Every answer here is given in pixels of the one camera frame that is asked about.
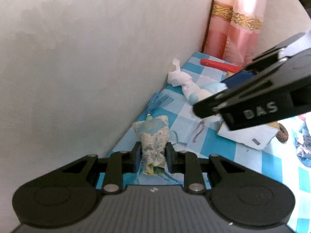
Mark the red folding fan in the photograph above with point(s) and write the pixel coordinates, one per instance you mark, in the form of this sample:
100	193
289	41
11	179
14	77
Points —
218	64

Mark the gold tissue pack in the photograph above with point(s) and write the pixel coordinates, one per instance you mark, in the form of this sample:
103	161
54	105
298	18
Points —
247	134

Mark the blue white checkered tablecloth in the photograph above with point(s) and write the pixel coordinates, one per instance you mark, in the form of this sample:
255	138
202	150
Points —
218	155

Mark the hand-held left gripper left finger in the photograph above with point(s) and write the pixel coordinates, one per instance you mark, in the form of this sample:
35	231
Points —
138	157

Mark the pink curtain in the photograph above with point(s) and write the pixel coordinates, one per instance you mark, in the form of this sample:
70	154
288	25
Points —
238	24

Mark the floral sachet with blue tassel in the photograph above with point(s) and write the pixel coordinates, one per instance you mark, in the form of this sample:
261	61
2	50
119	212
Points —
151	136

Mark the crumpled white tissue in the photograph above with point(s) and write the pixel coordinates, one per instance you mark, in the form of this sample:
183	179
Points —
181	77

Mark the plastic jar with white lid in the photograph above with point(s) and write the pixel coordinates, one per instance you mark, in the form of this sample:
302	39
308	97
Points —
303	148

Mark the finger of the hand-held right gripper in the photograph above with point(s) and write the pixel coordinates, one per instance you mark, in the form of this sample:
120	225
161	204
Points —
239	79
267	97

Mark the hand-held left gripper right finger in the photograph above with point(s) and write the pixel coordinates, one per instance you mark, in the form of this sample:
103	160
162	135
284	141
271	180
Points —
169	157

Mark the brown hair scrunchie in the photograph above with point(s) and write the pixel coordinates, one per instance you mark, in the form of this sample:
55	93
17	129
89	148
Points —
283	132

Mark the doll with teal hair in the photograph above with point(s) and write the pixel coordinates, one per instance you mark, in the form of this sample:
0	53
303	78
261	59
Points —
210	89

